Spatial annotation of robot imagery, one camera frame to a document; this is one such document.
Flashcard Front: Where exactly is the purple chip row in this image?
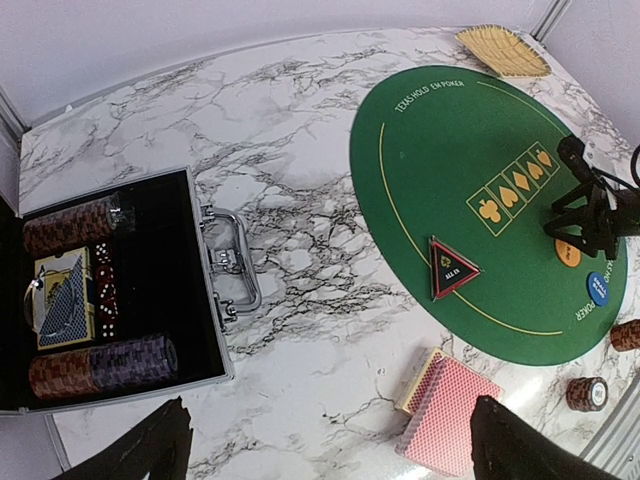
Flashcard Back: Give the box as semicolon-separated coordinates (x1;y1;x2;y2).
89;334;179;391

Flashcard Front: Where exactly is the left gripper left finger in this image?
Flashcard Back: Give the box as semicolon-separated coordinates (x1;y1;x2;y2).
58;397;193;480

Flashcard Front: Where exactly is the orange chip row lower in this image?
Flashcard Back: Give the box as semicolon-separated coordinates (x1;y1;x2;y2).
28;348;100;400

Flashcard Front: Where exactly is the red playing card deck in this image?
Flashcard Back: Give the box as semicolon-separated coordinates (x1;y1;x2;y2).
395;354;503;477

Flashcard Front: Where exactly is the brown chip row upper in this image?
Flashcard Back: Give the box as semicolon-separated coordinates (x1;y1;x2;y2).
22;194;121;257

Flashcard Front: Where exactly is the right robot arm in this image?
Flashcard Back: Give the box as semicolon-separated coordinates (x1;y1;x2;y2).
543;134;639;260

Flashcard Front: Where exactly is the orange poker chip stack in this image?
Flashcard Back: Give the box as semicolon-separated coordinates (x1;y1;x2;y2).
610;319;640;352

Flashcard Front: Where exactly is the right aluminium frame post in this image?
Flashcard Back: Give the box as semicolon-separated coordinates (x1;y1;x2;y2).
530;0;573;43

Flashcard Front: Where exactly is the woven bamboo tray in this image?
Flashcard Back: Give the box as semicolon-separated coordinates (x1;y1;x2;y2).
456;25;552;78

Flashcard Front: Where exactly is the front aluminium rail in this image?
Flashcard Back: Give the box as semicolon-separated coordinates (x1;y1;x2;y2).
580;374;640;479

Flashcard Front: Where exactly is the blue card deck in case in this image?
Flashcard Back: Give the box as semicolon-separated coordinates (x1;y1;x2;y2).
32;247;95;351

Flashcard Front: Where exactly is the round green poker mat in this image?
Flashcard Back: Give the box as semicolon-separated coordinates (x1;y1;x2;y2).
350;66;627;366

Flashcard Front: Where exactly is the red dice row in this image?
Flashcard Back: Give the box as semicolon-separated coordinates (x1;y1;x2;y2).
94;241;119;339

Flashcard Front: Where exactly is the orange big blind button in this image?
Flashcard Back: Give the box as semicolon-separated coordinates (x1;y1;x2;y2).
554;239;582;268

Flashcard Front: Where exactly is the triangular all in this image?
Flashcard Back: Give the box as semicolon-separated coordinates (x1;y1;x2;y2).
429;235;483;301

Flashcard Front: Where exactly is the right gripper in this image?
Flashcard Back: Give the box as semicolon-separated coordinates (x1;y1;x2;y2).
543;135;635;258

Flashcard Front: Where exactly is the brown poker chip stack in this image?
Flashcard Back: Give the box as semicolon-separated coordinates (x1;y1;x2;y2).
565;377;608;412

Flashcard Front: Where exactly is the blue small blind button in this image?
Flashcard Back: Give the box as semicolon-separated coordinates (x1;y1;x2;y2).
586;271;610;307

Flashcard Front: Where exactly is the clear dealer button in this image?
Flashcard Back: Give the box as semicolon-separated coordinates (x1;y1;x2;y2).
107;192;136;234

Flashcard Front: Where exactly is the gold card deck box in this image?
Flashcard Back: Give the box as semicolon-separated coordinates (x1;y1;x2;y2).
395;347;446;416

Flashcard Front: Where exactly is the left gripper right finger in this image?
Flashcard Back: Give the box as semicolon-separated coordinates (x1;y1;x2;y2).
470;395;614;479

